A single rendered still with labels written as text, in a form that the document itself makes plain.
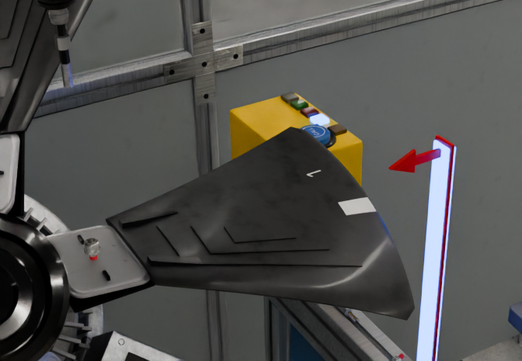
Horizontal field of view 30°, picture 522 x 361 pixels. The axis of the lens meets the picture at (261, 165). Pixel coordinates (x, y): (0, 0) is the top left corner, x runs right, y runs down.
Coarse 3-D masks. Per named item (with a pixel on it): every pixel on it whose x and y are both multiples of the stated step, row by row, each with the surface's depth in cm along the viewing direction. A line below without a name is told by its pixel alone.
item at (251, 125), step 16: (240, 112) 122; (256, 112) 122; (272, 112) 122; (288, 112) 122; (320, 112) 121; (240, 128) 121; (256, 128) 118; (272, 128) 118; (240, 144) 122; (256, 144) 118; (336, 144) 114; (352, 144) 114; (352, 160) 115
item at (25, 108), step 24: (0, 0) 77; (24, 0) 76; (0, 24) 76; (24, 24) 75; (48, 24) 75; (72, 24) 75; (0, 48) 75; (24, 48) 75; (48, 48) 74; (0, 72) 75; (24, 72) 74; (48, 72) 73; (0, 96) 74; (24, 96) 73; (0, 120) 73; (24, 120) 72
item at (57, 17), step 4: (48, 12) 65; (52, 12) 65; (56, 12) 65; (60, 12) 65; (64, 12) 65; (68, 12) 65; (52, 16) 65; (56, 16) 65; (60, 16) 65; (64, 16) 65; (52, 20) 65; (56, 20) 65; (60, 20) 65; (64, 20) 65; (56, 24) 65; (60, 24) 65
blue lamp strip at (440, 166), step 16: (448, 160) 90; (432, 176) 92; (432, 192) 93; (432, 208) 94; (432, 224) 95; (432, 240) 95; (432, 256) 96; (432, 272) 97; (432, 288) 98; (432, 304) 99; (432, 320) 99; (432, 336) 100
